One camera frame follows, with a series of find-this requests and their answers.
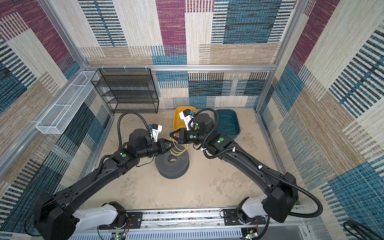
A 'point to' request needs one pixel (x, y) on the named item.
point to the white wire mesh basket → (58, 118)
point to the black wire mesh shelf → (128, 90)
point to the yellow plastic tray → (178, 122)
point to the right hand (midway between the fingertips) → (170, 138)
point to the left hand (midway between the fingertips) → (176, 142)
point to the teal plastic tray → (232, 113)
